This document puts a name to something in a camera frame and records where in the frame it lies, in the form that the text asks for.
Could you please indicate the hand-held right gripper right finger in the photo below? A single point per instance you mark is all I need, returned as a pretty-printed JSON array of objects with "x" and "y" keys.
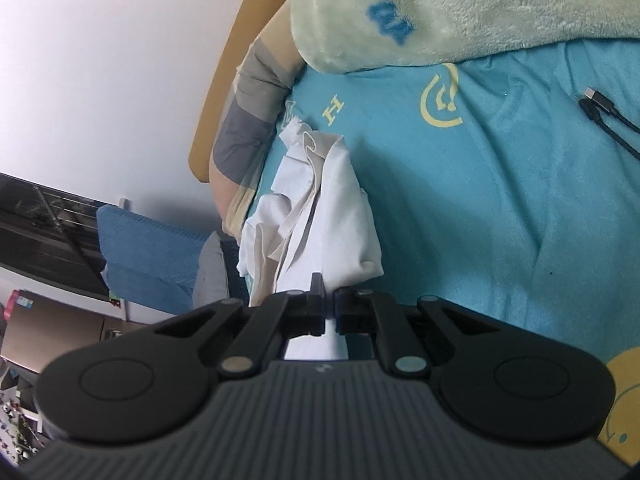
[{"x": 347, "y": 312}]

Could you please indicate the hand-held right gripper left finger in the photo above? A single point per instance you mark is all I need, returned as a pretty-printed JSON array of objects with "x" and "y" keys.
[{"x": 315, "y": 310}]

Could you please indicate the white shirt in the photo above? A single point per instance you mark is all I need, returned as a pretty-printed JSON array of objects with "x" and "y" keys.
[{"x": 335, "y": 220}]

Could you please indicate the grey seat cushion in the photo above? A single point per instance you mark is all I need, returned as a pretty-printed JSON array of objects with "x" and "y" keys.
[{"x": 212, "y": 275}]

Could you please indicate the teal printed bedsheet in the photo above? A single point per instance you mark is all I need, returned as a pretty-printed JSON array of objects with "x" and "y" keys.
[{"x": 475, "y": 210}]

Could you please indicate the checked pastel pillow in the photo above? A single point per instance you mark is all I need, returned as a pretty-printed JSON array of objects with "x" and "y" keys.
[{"x": 245, "y": 125}]

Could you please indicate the small green container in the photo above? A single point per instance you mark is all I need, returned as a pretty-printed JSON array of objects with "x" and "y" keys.
[{"x": 115, "y": 299}]

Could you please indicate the mustard bed headboard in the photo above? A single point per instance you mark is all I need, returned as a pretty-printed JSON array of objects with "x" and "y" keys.
[{"x": 215, "y": 110}]

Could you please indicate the dark window with grille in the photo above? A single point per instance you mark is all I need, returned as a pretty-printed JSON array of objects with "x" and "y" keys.
[{"x": 40, "y": 230}]

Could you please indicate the shelf of small colourful items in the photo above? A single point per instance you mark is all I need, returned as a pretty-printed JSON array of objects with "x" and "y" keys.
[{"x": 17, "y": 415}]

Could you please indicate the green printed fleece blanket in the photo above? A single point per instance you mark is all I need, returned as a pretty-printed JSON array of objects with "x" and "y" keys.
[{"x": 475, "y": 0}]

